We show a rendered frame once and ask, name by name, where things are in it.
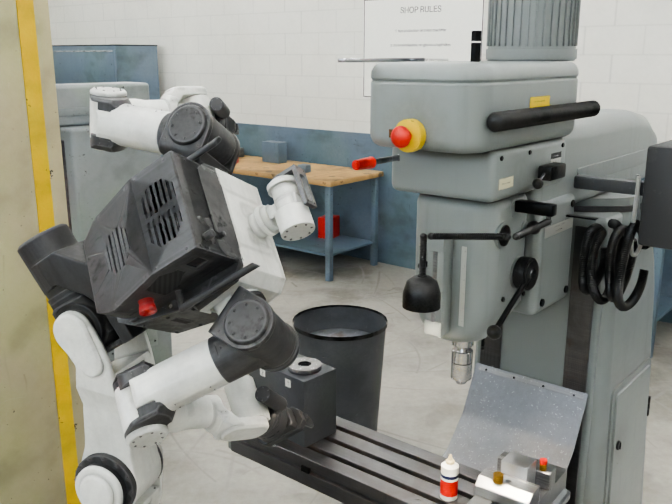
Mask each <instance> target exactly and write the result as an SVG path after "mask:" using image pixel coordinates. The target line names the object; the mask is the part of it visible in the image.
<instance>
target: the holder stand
mask: <svg viewBox="0 0 672 504"><path fill-rule="evenodd" d="M249 376H251V377H253V380H254V382H255V385H256V388H257V389H258V388H259V387H260V386H267V387H268V388H270V389H271V390H273V391H274V392H276V393H278V394H279V395H281V396H282V397H284V398H285V399H286V401H287V408H291V407H294V408H296V409H299V410H301V411H302V412H303V413H306V414H307V415H308V417H309V418H311V419H312V421H313V424H314V427H313V428H309V427H307V426H305V427H304V430H303V431H301V432H299V433H297V434H295V435H293V436H291V437H289V438H287V439H288V440H290V441H292V442H294V443H296V444H298V445H300V446H302V447H307V446H309V445H311V444H313V443H315V442H317V441H319V440H321V439H323V438H325V437H327V436H329V435H331V434H333V433H335V432H336V368H333V367H331V366H328V365H326V364H323V363H321V361H319V360H318V359H315V358H309V357H305V356H302V355H300V354H298V356H297V358H296V359H295V361H294V362H293V363H292V364H291V365H290V366H289V367H288V368H286V369H284V370H282V371H279V372H267V371H264V370H262V369H258V370H256V371H254V372H252V373H250V374H249Z"/></svg>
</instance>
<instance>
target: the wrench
mask: <svg viewBox="0 0 672 504"><path fill-rule="evenodd" d="M338 62H425V58H339V59H338Z"/></svg>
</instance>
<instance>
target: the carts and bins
mask: <svg viewBox="0 0 672 504"><path fill-rule="evenodd" d="M292 322H294V324H293V328H294V329H295V330H296V332H297V333H298V336H299V339H300V350H299V354H300V355H302V356H305V357H309V358H315V359H318V360H319V361H321V363H323V364H326V365H328V366H331V367H333V368H336V416H337V417H340V418H343V419H345V420H348V421H351V422H353V423H356V424H358V425H361V426H364V427H366V428H369V429H372V430H374V431H377V425H378V414H379V402H380V390H381V379H382V367H383V356H384V344H385V333H386V328H387V324H388V320H387V318H386V316H385V315H383V314H382V313H380V312H378V311H376V310H373V309H370V308H366V307H361V306H354V305H326V306H318V307H313V308H310V309H306V310H304V311H301V312H299V313H298V314H296V315H295V316H294V318H293V320H292ZM386 322H387V324H386Z"/></svg>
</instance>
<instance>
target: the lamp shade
mask: <svg viewBox="0 0 672 504"><path fill-rule="evenodd" d="M402 307H403V308H404V309H405V310H407V311H411V312H416V313H431V312H435V311H438V310H439V309H440V308H441V292H440V288H439V285H438V282H437V280H435V279H434V278H432V277H431V276H429V275H425V276H420V275H419V274H418V275H414V276H413V277H411V278H409V279H408V280H407V281H406V284H405V287H404V290H403V294H402Z"/></svg>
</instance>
